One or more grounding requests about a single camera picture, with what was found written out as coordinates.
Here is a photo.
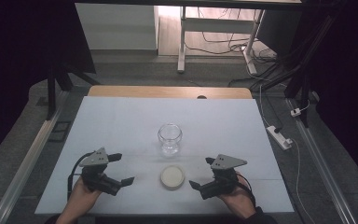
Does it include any person's right hand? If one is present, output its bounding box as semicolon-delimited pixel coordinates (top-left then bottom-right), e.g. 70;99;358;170
217;172;257;219

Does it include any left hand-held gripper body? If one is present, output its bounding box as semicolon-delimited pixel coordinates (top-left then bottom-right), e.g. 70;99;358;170
79;147;123;197

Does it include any wooden table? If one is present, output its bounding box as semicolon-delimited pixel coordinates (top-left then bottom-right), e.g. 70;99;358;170
87;85;254;100

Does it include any tangle of black floor cables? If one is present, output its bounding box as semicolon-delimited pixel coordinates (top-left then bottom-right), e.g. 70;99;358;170
185;7;278;64

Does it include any person's left hand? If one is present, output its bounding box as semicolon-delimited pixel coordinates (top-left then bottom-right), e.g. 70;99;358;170
62;176;104;222

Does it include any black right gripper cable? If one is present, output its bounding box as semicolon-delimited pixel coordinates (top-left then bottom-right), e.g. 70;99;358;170
236;173;257;209

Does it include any black metal stand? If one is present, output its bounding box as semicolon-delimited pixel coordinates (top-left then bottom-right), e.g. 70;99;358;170
45;60;103;121
251;0;347;129

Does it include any white cabinet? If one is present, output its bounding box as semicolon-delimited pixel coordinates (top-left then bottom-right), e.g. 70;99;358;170
75;3;159;51

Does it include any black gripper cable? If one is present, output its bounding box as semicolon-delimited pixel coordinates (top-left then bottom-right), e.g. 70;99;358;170
67;150;96;201
236;173;257;209

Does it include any white board mat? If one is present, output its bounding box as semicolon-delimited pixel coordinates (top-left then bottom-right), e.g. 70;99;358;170
34;95;295;217

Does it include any metal floor rail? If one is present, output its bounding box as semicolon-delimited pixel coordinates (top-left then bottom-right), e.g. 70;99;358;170
0;90;71;224
285;97;358;224

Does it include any white desk frame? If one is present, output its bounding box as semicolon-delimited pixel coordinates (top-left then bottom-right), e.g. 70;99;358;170
176;6;267;76

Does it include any cream round jar lid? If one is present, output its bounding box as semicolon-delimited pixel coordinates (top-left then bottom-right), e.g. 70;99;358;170
159;164;186;191

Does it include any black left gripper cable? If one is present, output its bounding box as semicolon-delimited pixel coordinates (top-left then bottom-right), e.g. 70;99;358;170
67;150;96;201

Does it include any clear glass jar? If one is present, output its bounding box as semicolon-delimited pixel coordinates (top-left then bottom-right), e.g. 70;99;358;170
157;122;184;157

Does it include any thin white cable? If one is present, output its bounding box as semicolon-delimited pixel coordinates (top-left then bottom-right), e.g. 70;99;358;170
290;138;317;224

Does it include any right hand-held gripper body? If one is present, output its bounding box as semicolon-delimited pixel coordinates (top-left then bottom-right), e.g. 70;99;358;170
199;153;249;201

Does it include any black curtain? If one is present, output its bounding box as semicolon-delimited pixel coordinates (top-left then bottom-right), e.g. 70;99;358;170
0;0;98;170
301;0;358;191

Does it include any white power strip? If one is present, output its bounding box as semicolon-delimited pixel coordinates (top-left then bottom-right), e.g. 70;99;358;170
266;125;294;151

